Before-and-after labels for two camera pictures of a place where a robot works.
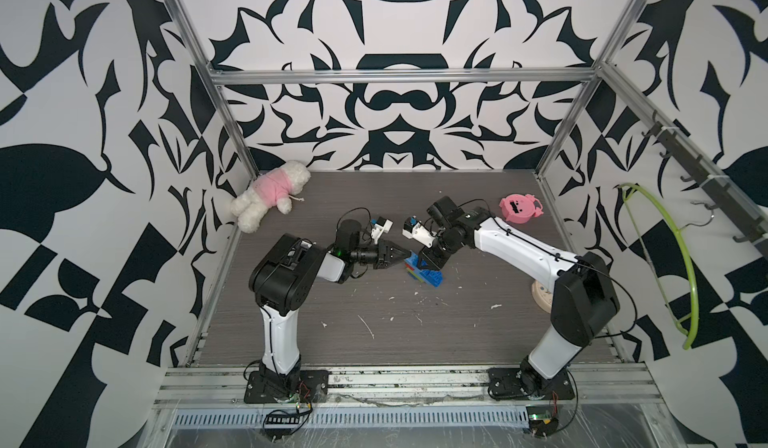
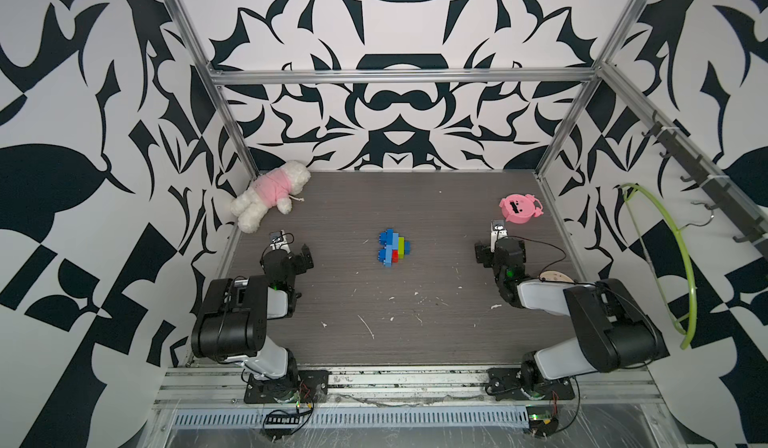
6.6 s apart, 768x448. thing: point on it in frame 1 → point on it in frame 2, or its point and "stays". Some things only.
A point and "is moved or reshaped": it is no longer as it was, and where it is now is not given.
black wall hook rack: [679, 146] stays
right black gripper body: [443, 242] → [489, 260]
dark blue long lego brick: [412, 260] is moved or reshaped
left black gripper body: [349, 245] → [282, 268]
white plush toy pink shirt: [274, 188] stays
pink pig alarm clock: [520, 208] stays
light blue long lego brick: [433, 277] is moved or reshaped
